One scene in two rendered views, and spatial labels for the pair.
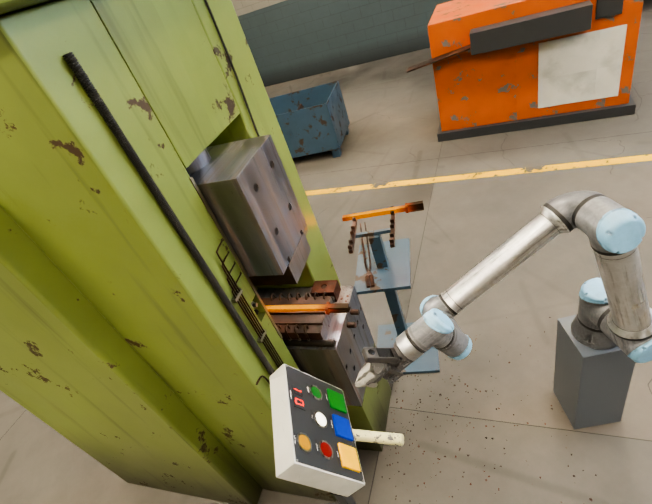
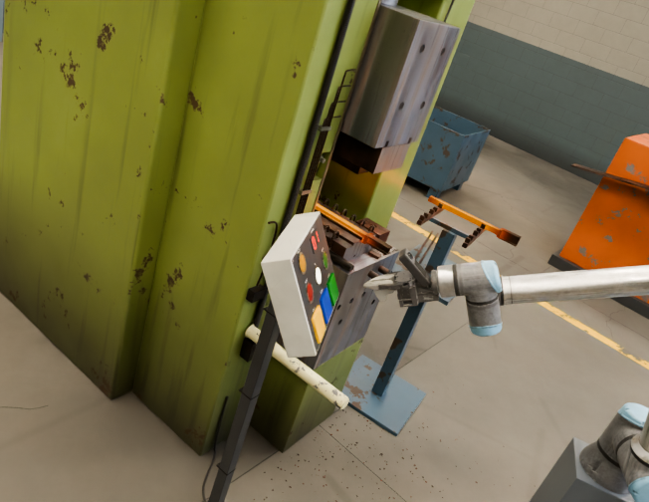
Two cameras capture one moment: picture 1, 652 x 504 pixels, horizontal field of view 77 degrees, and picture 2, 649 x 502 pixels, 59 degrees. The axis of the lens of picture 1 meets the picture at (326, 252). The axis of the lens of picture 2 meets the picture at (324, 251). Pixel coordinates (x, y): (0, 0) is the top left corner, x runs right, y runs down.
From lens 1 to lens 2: 0.76 m
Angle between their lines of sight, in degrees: 9
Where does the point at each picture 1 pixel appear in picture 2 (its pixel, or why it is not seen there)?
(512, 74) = not seen: outside the picture
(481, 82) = (638, 234)
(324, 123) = (446, 154)
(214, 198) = (382, 27)
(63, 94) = not seen: outside the picture
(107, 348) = (173, 82)
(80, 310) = (189, 27)
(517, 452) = not seen: outside the picture
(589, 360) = (580, 487)
